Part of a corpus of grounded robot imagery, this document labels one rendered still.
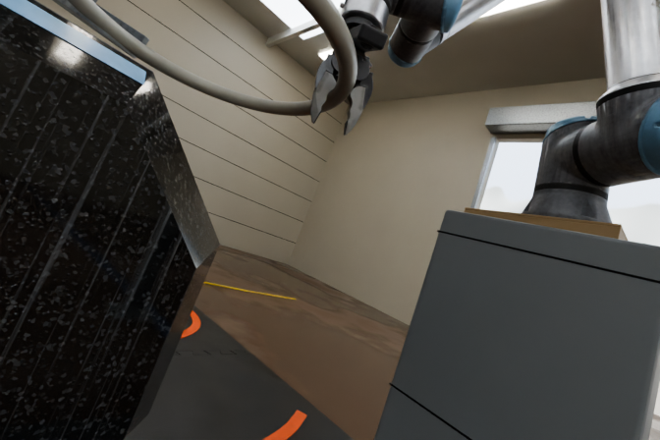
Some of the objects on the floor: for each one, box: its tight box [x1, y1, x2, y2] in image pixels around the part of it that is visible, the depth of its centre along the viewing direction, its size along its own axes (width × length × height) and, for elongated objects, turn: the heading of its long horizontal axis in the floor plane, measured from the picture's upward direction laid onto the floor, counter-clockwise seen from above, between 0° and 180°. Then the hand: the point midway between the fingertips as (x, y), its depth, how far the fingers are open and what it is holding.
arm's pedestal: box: [374, 210, 660, 440], centre depth 73 cm, size 50×50×85 cm
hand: (332, 121), depth 58 cm, fingers closed on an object, 5 cm apart
